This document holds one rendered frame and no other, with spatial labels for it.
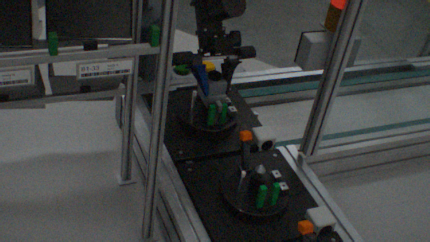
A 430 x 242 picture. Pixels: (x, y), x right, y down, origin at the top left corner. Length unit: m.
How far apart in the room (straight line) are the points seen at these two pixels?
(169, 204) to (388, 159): 0.61
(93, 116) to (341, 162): 0.63
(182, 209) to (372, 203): 0.49
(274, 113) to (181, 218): 0.49
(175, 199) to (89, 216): 0.20
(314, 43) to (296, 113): 0.39
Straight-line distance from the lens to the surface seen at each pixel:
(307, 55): 1.11
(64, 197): 1.22
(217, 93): 1.21
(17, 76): 0.83
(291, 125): 1.41
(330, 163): 1.32
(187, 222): 1.06
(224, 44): 1.13
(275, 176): 1.11
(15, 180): 1.27
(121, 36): 0.87
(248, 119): 1.30
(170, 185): 1.11
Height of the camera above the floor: 1.74
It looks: 37 degrees down
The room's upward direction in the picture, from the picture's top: 10 degrees clockwise
